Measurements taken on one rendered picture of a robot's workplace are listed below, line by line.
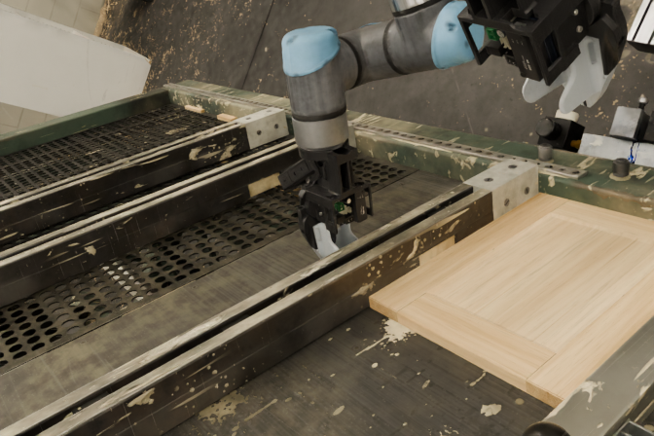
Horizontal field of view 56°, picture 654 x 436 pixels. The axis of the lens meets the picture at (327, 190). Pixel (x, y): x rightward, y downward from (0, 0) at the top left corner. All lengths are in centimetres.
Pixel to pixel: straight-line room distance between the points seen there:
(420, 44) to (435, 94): 175
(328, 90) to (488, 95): 161
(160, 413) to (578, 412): 44
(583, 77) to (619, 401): 32
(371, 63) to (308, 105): 11
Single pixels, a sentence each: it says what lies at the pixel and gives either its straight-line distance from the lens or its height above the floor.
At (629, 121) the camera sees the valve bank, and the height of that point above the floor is 76.
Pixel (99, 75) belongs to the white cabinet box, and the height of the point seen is 33.
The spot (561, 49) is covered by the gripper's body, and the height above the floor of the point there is 147.
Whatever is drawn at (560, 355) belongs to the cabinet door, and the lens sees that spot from 76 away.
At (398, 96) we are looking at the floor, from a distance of 266.
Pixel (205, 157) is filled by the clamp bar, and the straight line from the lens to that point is 154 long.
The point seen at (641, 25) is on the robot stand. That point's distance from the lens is 192.
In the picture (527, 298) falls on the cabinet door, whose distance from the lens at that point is 85.
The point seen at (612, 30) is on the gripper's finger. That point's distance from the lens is 51.
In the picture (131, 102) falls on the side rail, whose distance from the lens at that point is 225.
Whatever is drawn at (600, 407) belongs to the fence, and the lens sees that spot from 67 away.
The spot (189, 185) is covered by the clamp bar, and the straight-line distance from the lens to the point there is 126.
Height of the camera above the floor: 187
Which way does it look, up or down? 41 degrees down
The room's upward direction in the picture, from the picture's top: 77 degrees counter-clockwise
